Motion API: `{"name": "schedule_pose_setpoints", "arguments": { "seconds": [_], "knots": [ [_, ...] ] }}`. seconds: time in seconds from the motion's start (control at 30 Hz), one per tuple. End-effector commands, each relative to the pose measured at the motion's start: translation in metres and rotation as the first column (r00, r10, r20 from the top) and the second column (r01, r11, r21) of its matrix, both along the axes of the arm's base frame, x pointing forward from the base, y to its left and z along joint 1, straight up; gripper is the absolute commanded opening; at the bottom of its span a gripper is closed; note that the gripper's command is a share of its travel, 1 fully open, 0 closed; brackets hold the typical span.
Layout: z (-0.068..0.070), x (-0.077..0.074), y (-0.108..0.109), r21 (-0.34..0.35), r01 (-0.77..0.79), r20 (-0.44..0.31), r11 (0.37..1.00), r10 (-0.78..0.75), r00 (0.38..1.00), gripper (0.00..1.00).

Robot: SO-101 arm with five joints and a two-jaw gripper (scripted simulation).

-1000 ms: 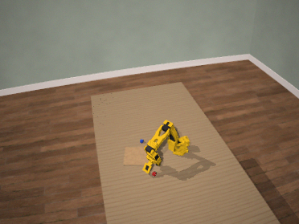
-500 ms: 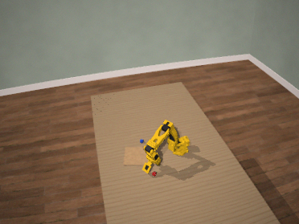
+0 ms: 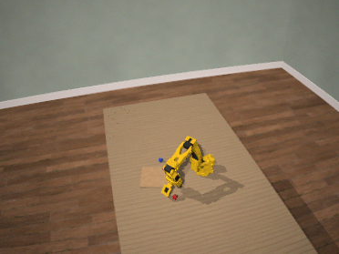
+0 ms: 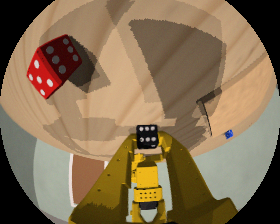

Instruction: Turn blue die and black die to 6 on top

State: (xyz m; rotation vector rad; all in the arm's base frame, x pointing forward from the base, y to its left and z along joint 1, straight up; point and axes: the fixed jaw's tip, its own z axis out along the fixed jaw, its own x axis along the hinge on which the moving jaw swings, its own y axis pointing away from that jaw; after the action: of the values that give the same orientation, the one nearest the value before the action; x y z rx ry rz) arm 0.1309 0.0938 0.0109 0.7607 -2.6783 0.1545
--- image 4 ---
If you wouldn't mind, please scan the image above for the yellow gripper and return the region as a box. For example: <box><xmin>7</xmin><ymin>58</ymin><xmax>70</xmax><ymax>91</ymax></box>
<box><xmin>68</xmin><ymin>131</ymin><xmax>238</xmax><ymax>224</ymax></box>

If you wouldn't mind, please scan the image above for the red die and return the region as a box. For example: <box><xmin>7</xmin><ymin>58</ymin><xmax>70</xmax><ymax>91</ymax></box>
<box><xmin>27</xmin><ymin>34</ymin><xmax>82</xmax><ymax>99</ymax></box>

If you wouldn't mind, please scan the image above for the blue die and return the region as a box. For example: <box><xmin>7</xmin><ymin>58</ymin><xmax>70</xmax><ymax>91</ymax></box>
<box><xmin>225</xmin><ymin>130</ymin><xmax>233</xmax><ymax>139</ymax></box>

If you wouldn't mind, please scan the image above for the black die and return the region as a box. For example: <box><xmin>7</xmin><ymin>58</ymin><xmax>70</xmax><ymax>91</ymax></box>
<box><xmin>136</xmin><ymin>124</ymin><xmax>159</xmax><ymax>150</ymax></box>

